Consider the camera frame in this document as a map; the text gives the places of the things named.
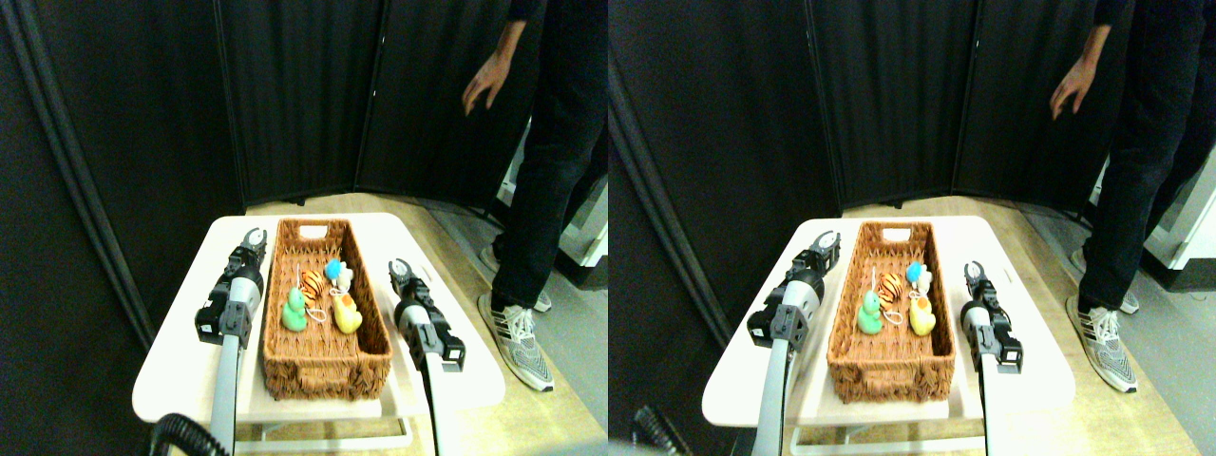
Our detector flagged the person's legs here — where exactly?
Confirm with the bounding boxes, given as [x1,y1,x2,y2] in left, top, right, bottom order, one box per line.
[1065,0,1216,394]
[478,0,608,392]

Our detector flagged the low white table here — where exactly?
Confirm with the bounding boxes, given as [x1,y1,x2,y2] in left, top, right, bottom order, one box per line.
[132,213,505,452]
[702,217,1075,452]

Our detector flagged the black bracket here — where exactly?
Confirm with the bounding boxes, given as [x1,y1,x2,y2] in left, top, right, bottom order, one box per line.
[995,332,1026,374]

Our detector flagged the brown wicker basket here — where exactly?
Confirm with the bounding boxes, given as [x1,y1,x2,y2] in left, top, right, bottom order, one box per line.
[262,218,394,401]
[826,220,957,404]

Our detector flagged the person's hand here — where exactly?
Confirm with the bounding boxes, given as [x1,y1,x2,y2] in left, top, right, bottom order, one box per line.
[1050,57,1102,121]
[463,52,515,117]

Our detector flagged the orange tiger toy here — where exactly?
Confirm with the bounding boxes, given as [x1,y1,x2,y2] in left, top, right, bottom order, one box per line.
[300,271,330,323]
[878,274,906,326]

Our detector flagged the black ribbed hose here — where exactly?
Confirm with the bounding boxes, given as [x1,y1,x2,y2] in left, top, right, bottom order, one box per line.
[149,412,235,456]
[631,406,693,456]

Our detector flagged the curtain stand pole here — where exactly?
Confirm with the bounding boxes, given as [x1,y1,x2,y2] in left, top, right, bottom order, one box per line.
[608,57,734,351]
[5,0,158,348]

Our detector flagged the yellow duck toy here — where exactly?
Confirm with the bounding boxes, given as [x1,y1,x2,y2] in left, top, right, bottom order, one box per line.
[330,293,364,334]
[907,296,938,337]

